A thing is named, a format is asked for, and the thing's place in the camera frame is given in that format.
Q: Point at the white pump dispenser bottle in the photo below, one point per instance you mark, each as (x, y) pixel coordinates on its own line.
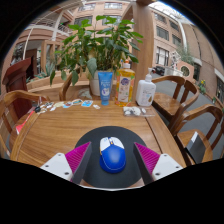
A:
(145, 93)

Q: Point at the bunch of keys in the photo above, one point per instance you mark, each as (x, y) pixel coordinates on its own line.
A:
(38, 108)

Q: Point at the black notebook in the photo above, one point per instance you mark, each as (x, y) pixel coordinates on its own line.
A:
(196, 148)

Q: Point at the wooden armchair with notebook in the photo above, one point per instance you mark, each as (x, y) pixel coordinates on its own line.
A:
(200, 111)

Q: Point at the wooden armchair with red book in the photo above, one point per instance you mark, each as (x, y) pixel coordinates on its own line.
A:
(16, 95)

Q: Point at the blue and white computer mouse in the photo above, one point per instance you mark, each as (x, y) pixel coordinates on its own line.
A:
(112, 158)

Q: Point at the long wooden planter box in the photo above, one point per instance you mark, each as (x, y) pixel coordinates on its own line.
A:
(43, 83)

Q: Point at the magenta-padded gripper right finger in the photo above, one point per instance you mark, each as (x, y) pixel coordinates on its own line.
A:
(163, 166)

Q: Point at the dark bust sculpture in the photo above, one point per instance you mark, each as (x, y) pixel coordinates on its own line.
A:
(17, 55)

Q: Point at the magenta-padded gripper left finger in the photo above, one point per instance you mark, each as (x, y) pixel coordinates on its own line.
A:
(58, 166)

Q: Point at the green potted plant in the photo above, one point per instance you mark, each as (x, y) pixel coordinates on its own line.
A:
(100, 43)

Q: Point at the black round mouse pad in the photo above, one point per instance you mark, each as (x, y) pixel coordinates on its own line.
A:
(100, 181)

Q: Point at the dark red wooden lectern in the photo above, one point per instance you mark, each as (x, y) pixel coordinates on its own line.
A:
(16, 76)

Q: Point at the blue squeeze tube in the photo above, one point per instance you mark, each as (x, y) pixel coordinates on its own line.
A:
(105, 86)

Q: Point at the white stone statue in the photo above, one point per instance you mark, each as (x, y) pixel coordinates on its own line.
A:
(175, 60)

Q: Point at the yellow dish soap bottle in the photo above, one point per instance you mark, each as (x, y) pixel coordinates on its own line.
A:
(125, 86)

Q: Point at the wooden pillar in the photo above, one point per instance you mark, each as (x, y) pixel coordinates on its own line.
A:
(145, 40)

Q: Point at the clear plastic packet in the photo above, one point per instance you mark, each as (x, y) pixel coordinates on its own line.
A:
(136, 111)

